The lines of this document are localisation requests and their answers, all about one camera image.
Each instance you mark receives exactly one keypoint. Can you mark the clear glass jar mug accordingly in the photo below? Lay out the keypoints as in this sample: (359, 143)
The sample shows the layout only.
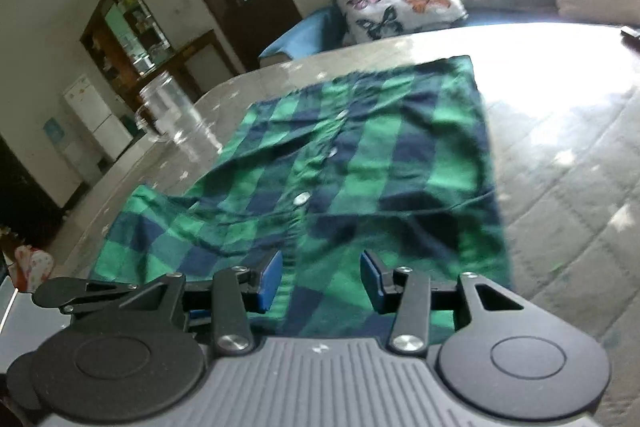
(175, 112)

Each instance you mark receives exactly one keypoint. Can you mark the red patterned cloth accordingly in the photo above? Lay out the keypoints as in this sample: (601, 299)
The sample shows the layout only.
(32, 264)

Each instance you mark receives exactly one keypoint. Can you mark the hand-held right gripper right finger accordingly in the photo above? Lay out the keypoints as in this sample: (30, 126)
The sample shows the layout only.
(372, 279)

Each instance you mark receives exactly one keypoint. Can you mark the green plaid shirt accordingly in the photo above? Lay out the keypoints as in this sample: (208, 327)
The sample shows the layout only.
(400, 157)

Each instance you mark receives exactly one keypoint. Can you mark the blue wall poster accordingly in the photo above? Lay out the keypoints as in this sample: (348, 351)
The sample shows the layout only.
(55, 132)

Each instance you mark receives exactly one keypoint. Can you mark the blue blanket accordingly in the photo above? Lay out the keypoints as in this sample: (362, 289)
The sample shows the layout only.
(305, 34)

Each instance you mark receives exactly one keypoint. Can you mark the dark wooden cabinet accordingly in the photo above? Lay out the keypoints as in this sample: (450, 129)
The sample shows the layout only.
(200, 57)

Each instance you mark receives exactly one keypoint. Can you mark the black remote control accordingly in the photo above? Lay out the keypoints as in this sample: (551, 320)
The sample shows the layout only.
(631, 33)

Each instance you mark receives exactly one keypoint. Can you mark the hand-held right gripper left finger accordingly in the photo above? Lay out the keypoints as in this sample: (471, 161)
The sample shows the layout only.
(270, 279)

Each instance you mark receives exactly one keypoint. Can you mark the white refrigerator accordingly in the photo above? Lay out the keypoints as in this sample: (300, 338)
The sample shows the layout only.
(95, 112)

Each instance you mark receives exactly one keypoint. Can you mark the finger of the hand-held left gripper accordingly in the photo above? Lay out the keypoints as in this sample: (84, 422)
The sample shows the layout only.
(65, 294)

